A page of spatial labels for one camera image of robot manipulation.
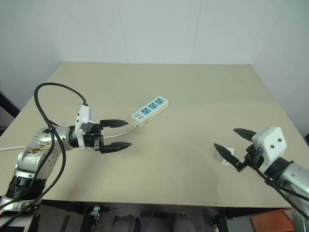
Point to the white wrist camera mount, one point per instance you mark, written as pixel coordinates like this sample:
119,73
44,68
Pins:
83,116
270,141

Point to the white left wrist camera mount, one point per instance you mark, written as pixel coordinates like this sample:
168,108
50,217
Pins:
83,116

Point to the orange-brown board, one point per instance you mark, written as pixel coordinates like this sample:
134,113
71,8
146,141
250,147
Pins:
270,218

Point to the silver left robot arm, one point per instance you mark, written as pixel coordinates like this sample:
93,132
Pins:
31,157

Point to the metal frame clamp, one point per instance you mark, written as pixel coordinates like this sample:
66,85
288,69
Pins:
95,211

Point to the black table frame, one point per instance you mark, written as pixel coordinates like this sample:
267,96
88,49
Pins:
169,207

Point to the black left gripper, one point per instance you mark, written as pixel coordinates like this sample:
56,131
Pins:
93,140

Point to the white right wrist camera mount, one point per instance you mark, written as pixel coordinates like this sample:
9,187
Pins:
270,141

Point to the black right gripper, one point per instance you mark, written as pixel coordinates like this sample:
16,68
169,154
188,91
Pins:
252,157

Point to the white plug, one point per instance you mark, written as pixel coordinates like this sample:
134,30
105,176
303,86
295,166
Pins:
231,150

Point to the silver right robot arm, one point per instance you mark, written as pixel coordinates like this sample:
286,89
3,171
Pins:
297,177

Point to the white power strip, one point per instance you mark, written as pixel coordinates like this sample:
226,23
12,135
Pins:
149,110

